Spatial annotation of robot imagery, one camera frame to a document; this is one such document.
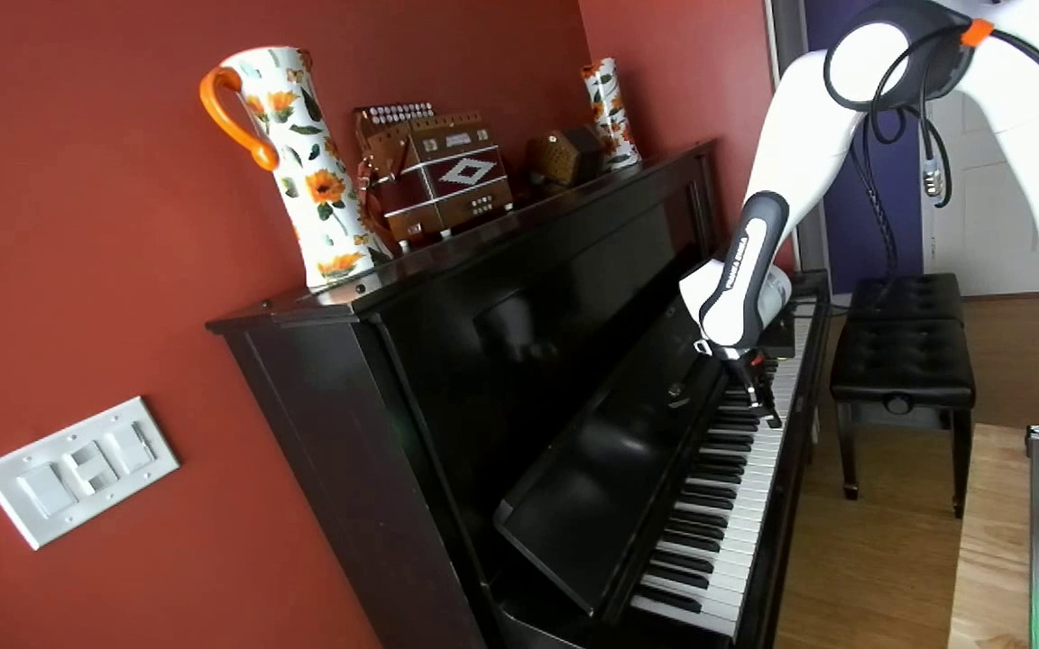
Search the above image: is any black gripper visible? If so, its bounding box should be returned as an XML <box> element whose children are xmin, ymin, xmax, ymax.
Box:
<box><xmin>713</xmin><ymin>344</ymin><xmax>790</xmax><ymax>432</ymax></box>

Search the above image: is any black piano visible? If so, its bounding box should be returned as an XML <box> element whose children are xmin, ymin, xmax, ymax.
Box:
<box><xmin>206</xmin><ymin>137</ymin><xmax>833</xmax><ymax>649</ymax></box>

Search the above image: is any black tufted piano bench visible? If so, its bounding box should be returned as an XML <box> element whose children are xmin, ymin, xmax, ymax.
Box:
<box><xmin>827</xmin><ymin>271</ymin><xmax>980</xmax><ymax>524</ymax></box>

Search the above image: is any white panel door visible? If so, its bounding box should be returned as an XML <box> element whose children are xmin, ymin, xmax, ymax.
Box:
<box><xmin>923</xmin><ymin>92</ymin><xmax>1039</xmax><ymax>301</ymax></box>

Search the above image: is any dark ribbed object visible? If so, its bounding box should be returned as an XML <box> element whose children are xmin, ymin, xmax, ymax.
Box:
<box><xmin>569</xmin><ymin>118</ymin><xmax>607</xmax><ymax>185</ymax></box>

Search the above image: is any small brown wooden ornament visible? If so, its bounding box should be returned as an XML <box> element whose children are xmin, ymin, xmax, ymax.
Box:
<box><xmin>521</xmin><ymin>125</ymin><xmax>582</xmax><ymax>196</ymax></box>

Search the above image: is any slim floral ceramic vase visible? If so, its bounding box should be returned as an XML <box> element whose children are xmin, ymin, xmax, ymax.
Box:
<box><xmin>582</xmin><ymin>54</ymin><xmax>645</xmax><ymax>176</ymax></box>

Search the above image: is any brown decorative wooden box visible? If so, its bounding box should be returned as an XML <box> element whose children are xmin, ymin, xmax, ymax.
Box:
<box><xmin>351</xmin><ymin>102</ymin><xmax>519</xmax><ymax>255</ymax></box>

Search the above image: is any orange cable clamp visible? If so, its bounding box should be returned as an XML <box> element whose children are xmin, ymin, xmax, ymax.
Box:
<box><xmin>955</xmin><ymin>16</ymin><xmax>999</xmax><ymax>52</ymax></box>

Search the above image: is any floral ceramic pitcher orange handle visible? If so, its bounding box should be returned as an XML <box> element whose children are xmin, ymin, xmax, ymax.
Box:
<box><xmin>194</xmin><ymin>42</ymin><xmax>392</xmax><ymax>301</ymax></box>

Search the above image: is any white light switch plate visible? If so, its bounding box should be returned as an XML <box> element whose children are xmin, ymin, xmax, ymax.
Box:
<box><xmin>0</xmin><ymin>392</ymin><xmax>182</xmax><ymax>557</ymax></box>

